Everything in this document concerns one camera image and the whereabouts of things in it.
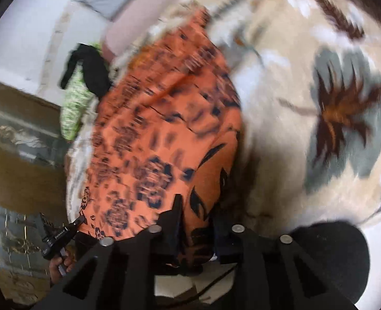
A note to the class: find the person's left hand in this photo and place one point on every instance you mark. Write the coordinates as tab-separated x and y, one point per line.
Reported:
68	261

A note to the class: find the beige leaf-print blanket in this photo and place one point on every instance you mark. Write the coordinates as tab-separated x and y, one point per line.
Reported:
290	135

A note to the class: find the orange floral cloth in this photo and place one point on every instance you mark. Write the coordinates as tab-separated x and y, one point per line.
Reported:
164	119

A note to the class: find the wooden door with glass panels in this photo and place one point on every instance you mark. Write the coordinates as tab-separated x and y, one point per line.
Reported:
16	174

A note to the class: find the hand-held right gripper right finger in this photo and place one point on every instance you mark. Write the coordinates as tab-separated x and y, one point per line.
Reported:
219	232

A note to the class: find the pale pink cushion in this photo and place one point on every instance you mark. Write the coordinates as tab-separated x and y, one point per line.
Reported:
129	29

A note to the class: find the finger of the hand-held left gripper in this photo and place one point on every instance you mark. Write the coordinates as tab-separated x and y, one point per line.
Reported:
77	223

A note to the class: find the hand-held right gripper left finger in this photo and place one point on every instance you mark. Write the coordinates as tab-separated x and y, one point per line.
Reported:
177	213

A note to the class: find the black garment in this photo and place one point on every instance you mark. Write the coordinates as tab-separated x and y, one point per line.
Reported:
93	71

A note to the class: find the dark cloth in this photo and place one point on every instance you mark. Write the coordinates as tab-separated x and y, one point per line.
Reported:
332	258

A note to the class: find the green patterned pillow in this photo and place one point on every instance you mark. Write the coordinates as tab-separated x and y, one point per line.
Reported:
74	103

